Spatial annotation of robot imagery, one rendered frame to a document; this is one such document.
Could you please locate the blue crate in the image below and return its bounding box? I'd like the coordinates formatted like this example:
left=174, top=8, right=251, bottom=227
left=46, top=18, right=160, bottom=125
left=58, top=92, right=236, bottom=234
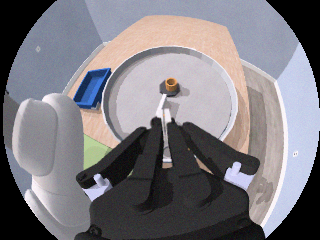
left=73, top=68, right=112, bottom=111

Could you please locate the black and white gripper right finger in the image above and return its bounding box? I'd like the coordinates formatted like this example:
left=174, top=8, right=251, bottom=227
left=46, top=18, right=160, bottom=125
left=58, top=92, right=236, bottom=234
left=164, top=109, right=260, bottom=209

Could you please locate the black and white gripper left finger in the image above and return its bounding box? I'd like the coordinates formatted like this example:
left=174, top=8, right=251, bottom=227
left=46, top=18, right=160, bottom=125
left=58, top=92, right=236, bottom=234
left=76, top=109, right=165, bottom=212

